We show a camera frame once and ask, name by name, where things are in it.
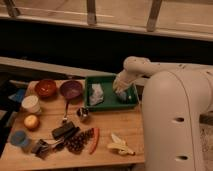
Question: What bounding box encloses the green plastic tray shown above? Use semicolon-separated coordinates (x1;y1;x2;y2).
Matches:
84;75;139;111

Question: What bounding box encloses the wooden table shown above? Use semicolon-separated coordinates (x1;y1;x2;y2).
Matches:
0;78;146;171

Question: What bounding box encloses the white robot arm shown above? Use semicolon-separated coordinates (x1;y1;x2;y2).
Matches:
113;56;213;171

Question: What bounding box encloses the bunch of dark grapes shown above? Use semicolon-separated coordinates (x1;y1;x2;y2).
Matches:
66;128;94;153

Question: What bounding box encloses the white crumpled cloth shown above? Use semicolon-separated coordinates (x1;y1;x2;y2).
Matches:
89;84;104;106

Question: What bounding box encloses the blue sponge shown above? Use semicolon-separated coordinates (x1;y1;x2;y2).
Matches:
117;91;127;101

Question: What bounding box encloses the peeled banana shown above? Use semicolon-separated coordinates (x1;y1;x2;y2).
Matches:
107;133;135;155

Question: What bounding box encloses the orange bowl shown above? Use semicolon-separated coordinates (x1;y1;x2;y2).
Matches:
34;79;57;98

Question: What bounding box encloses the white cup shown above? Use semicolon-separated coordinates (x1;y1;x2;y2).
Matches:
21;95;41;114

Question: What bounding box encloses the red chili pepper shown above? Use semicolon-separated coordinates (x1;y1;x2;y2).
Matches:
89;127;99;154

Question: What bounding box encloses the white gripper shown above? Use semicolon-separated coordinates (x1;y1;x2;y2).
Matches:
113;70;137;92

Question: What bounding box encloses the purple bowl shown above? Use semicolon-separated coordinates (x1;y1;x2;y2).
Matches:
59;80;83;100

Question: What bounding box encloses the blue cloth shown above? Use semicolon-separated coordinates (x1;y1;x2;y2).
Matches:
9;89;26;103

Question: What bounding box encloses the black rectangular block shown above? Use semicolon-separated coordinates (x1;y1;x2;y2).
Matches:
52;122;75;140

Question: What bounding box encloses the orange fruit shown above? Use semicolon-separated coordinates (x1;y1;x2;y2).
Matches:
24;115;40;130

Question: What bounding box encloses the metal spoon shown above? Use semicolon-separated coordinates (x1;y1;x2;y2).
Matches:
62;101;69;124

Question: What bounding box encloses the small metal cup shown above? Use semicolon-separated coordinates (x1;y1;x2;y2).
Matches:
76;107;89;122

